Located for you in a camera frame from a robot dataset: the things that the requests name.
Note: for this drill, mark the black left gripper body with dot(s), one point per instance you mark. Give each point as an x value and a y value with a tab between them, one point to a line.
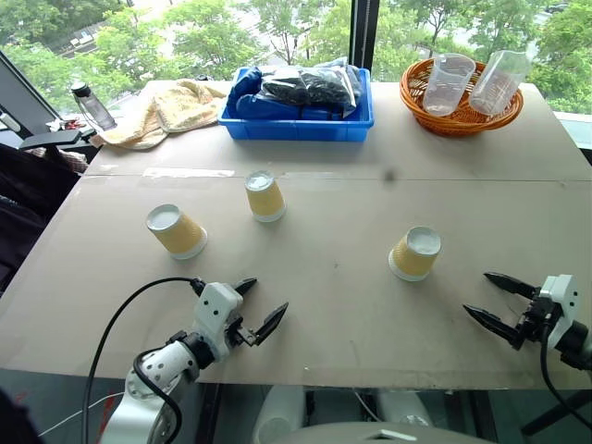
239	332

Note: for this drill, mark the pale yellow towel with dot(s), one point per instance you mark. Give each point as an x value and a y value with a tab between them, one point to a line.
157	115

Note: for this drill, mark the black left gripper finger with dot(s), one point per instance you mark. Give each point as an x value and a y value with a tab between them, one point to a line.
270	323
246	285

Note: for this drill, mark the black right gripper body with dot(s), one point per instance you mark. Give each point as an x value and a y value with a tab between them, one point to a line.
536	319

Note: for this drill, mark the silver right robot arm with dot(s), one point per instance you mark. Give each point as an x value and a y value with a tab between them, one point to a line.
578	344

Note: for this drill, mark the orange woven basket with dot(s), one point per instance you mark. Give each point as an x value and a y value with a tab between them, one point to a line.
455	124

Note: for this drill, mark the yellow ribbed paper cup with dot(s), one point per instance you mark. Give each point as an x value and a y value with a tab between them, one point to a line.
265	199
413	256
180	233

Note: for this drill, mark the black chair armrest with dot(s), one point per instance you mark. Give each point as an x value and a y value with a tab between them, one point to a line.
51	139

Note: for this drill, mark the white rounded shape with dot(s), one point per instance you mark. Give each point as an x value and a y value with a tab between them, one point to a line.
402	409
277	416

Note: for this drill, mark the black window pillar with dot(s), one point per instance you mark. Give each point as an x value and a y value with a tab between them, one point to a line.
364	32

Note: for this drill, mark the black office chair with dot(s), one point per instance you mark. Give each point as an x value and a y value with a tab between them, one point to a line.
28	199

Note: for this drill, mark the clear bag of black items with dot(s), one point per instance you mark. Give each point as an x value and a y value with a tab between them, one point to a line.
330	85
283	88

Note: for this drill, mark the blue folded plastic bag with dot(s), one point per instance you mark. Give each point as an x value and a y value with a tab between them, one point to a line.
247	94

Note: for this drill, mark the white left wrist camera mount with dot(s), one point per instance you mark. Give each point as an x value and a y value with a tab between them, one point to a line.
215	307

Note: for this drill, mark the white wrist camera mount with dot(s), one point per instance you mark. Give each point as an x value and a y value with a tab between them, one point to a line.
565	300
215	307

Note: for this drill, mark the tall clear plastic measuring cup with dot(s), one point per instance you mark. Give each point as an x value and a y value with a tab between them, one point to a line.
497	83

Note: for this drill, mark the black table frame bar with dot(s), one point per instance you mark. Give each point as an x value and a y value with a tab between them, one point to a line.
559	409

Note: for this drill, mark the clear bottle with black cap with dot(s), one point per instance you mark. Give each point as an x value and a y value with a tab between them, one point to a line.
94	108

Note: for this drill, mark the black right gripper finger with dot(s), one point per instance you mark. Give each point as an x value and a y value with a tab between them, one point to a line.
511	284
492	321

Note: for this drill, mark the blue plastic bin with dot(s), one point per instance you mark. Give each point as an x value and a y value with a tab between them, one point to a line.
296	128

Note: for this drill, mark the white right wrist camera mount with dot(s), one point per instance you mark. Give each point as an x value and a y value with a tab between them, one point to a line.
565	300

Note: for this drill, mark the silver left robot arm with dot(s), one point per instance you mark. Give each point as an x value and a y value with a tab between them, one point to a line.
152	384

